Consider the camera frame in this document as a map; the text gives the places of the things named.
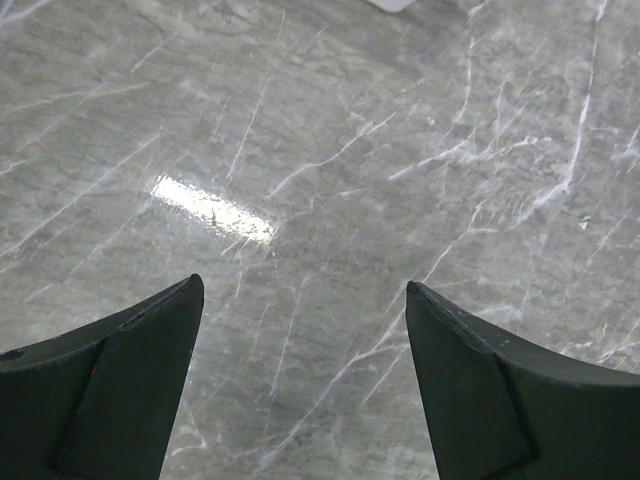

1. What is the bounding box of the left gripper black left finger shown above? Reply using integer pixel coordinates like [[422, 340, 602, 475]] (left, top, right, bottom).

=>
[[1, 274, 204, 479]]

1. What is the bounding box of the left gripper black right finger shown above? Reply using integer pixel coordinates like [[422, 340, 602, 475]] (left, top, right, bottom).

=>
[[406, 282, 639, 479]]

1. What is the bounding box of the white plastic laundry basket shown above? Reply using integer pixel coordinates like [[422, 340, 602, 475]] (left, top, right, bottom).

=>
[[369, 0, 416, 13]]

